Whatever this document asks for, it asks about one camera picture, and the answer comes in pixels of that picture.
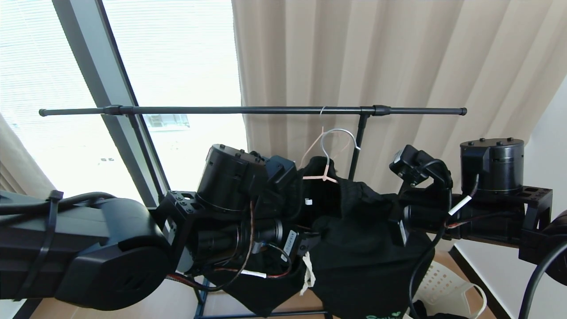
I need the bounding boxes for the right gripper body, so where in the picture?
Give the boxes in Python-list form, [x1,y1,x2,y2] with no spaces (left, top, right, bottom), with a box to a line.
[388,204,450,246]

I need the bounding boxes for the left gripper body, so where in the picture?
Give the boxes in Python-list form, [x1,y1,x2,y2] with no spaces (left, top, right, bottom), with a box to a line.
[241,218,320,266]

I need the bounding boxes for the black shorts with white logo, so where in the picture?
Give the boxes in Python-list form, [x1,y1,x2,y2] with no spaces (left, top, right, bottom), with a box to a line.
[208,156,437,319]

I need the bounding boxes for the pink clothes hanger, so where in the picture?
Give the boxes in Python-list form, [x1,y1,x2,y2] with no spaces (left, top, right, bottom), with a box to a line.
[303,128,361,183]
[301,106,355,169]

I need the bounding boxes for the white laundry basket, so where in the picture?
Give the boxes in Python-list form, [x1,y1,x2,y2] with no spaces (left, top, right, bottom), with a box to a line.
[405,261,487,319]

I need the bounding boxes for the black clothes rack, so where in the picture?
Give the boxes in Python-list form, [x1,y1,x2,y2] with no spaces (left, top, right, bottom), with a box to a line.
[39,105,468,319]

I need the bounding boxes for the black garment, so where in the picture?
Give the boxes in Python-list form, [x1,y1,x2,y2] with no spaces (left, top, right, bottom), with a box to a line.
[410,300,470,319]

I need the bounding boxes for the window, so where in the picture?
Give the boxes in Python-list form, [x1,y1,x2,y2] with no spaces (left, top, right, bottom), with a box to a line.
[0,0,249,209]

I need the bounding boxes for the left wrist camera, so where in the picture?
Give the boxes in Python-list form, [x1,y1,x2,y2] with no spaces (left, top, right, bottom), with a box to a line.
[264,155,298,195]

